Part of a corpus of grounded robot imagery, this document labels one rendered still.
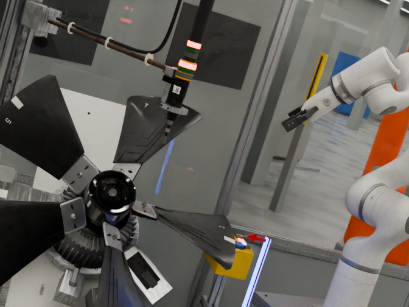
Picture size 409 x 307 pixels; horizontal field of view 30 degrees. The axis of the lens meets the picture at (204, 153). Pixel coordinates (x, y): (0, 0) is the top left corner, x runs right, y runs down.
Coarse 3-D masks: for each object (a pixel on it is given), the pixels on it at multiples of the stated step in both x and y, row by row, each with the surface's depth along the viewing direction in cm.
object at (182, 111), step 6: (168, 66) 189; (168, 72) 189; (174, 72) 188; (168, 78) 188; (174, 78) 188; (168, 84) 189; (168, 90) 188; (162, 96) 190; (168, 96) 189; (162, 102) 188; (168, 102) 189; (168, 108) 185; (174, 108) 185; (180, 108) 187; (180, 114) 186; (186, 114) 188
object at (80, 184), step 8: (80, 160) 191; (88, 160) 190; (72, 168) 192; (80, 168) 191; (88, 168) 190; (96, 168) 190; (64, 176) 193; (72, 176) 192; (88, 176) 191; (72, 184) 192; (80, 184) 192; (88, 184) 191; (80, 192) 192
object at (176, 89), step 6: (174, 84) 187; (180, 84) 186; (186, 84) 186; (174, 90) 187; (180, 90) 186; (186, 90) 187; (174, 96) 187; (180, 96) 187; (174, 102) 187; (180, 102) 187; (168, 114) 188; (174, 114) 188; (174, 120) 188
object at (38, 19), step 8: (32, 0) 227; (24, 8) 226; (32, 8) 223; (40, 8) 221; (48, 8) 221; (24, 16) 226; (32, 16) 223; (40, 16) 221; (48, 16) 222; (56, 16) 224; (24, 24) 225; (32, 24) 223; (40, 24) 221; (48, 24) 223; (48, 32) 224; (56, 32) 226
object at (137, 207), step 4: (136, 204) 194; (140, 204) 196; (136, 208) 190; (140, 208) 192; (144, 208) 194; (148, 208) 195; (152, 208) 197; (140, 212) 189; (144, 212) 190; (148, 212) 192; (152, 212) 193; (152, 216) 190
